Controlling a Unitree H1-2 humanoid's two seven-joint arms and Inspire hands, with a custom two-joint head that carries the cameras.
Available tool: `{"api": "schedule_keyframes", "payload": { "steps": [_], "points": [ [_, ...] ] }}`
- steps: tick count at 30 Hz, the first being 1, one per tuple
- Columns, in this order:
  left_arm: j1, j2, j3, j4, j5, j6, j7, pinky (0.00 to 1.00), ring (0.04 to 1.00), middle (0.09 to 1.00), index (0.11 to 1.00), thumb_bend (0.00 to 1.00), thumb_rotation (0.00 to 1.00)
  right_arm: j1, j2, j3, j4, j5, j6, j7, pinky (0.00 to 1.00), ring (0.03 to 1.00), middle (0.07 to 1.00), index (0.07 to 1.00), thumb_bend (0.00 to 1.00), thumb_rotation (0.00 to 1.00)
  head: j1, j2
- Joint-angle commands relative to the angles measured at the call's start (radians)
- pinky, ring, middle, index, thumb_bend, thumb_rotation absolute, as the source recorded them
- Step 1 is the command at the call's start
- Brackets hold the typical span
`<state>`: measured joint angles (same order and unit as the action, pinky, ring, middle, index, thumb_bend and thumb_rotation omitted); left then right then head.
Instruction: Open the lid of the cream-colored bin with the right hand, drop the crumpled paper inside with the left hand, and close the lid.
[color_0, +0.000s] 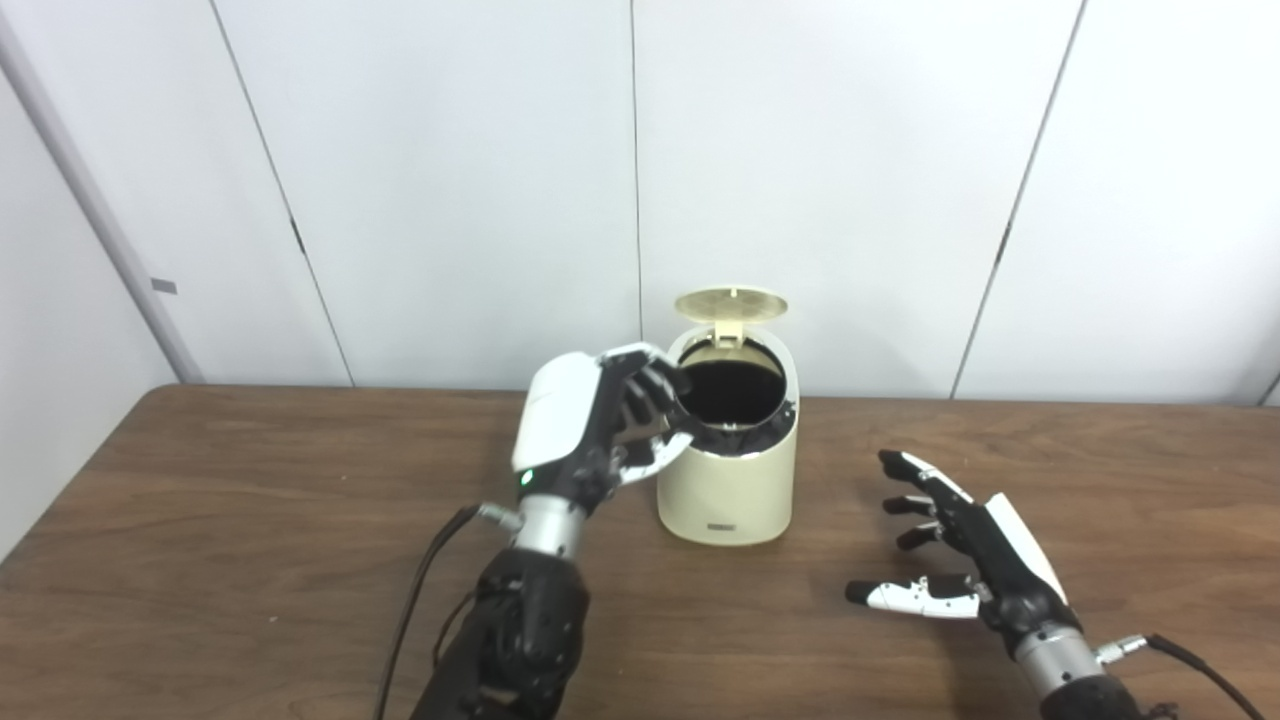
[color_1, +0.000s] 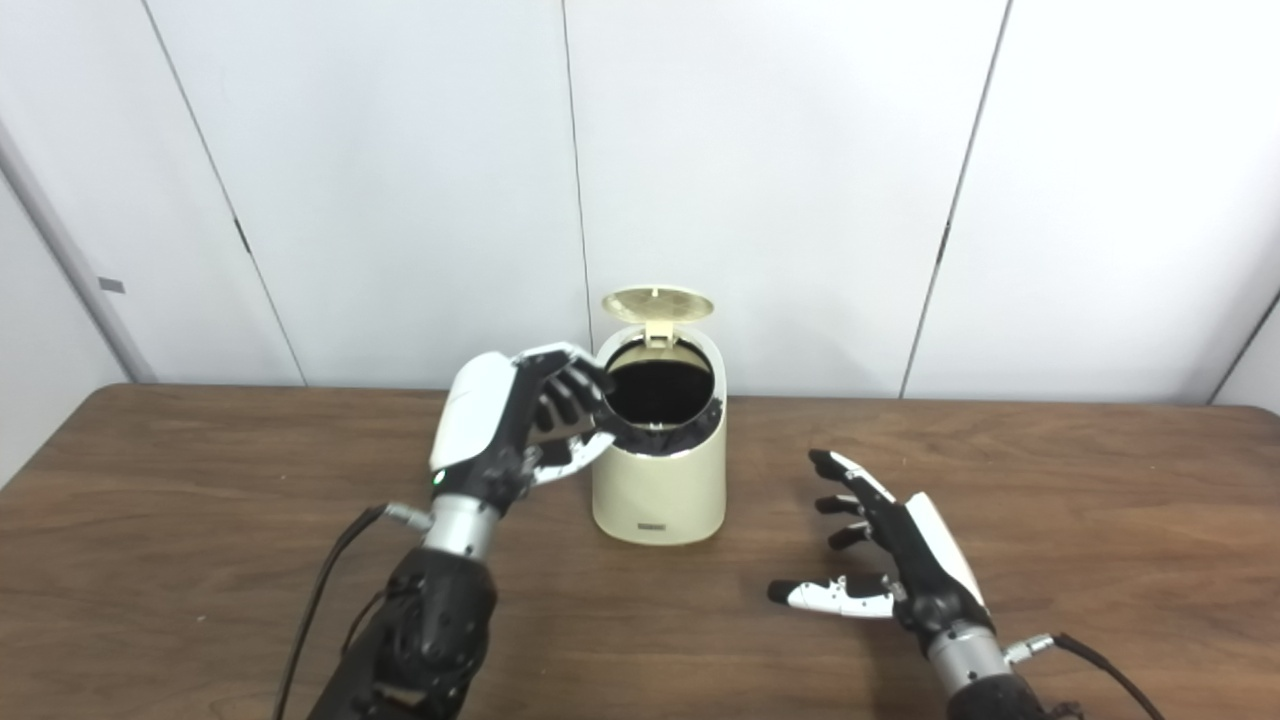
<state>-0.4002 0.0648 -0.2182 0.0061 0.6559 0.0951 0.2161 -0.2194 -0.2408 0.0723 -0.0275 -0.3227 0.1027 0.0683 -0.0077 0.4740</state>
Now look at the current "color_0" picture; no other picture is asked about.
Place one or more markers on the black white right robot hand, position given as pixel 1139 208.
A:
pixel 1010 575

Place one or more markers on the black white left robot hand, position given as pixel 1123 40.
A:
pixel 560 420

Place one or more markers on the round cream bin lid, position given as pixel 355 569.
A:
pixel 730 303

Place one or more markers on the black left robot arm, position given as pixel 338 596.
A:
pixel 520 630

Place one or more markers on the black bin liner bag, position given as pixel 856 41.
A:
pixel 730 390

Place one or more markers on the cream desktop trash bin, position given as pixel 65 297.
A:
pixel 725 495

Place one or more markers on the black wall panel hinge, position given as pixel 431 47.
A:
pixel 297 237
pixel 1002 243

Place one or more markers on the grey wall corner post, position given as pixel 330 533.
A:
pixel 100 210

